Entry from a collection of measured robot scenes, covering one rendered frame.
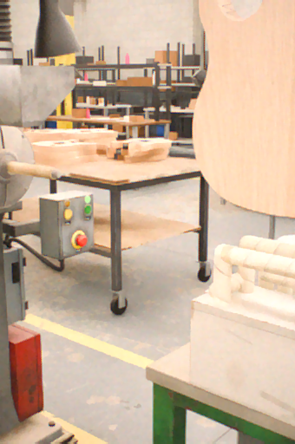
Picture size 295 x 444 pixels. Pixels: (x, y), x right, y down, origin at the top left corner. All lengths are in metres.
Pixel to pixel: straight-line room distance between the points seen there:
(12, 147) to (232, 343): 0.98
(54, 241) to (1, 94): 0.63
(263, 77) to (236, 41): 0.08
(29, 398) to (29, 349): 0.18
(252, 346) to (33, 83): 0.80
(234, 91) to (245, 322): 0.40
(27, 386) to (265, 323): 1.34
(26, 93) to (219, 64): 0.56
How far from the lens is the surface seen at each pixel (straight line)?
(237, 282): 1.14
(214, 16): 1.08
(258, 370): 1.09
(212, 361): 1.14
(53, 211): 1.96
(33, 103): 1.49
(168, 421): 1.30
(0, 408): 2.23
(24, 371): 2.21
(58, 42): 1.67
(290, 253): 1.10
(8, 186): 1.81
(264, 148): 1.03
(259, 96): 1.03
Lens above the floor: 1.50
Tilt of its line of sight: 14 degrees down
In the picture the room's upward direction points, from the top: straight up
